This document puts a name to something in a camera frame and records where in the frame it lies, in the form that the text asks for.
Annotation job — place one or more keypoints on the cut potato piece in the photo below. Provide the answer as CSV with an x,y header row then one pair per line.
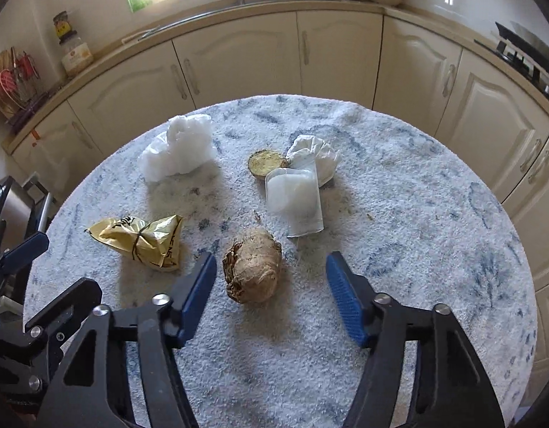
x,y
268,162

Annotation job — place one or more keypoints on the brown ginger root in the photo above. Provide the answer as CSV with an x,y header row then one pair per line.
x,y
254,267

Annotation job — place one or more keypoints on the cream cabinet door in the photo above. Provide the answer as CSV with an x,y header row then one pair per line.
x,y
488,120
341,58
243,58
542,223
51,151
127,93
413,71

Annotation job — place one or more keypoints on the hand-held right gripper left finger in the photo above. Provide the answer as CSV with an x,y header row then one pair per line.
x,y
196,294

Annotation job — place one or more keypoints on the dish rack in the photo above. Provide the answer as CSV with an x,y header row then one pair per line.
x,y
15,84

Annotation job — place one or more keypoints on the crumpled white plastic bag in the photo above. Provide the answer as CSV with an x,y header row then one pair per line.
x,y
181,151

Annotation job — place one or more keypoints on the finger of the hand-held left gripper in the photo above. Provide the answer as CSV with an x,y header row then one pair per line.
x,y
69,296
27,246

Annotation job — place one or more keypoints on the clear plastic cup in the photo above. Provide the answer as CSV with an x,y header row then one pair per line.
x,y
297,205

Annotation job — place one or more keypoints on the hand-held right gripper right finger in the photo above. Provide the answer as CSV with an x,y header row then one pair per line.
x,y
346,298

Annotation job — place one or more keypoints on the steel wok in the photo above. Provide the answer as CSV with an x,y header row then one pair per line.
x,y
529,42

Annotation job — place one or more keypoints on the steel kitchen sink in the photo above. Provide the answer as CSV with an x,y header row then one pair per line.
x,y
189,18

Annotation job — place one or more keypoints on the dark sauce bottle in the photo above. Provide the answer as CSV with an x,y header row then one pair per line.
x,y
64,24

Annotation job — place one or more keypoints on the crumpled gold snack wrapper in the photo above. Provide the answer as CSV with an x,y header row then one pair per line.
x,y
158,240

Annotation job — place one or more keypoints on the black gas stove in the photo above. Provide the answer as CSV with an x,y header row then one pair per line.
x,y
524,64

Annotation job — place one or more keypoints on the crumpled white paper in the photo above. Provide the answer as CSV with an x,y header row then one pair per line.
x,y
319,154

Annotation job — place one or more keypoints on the large glass jar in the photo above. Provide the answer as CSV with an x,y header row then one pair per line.
x,y
76,55

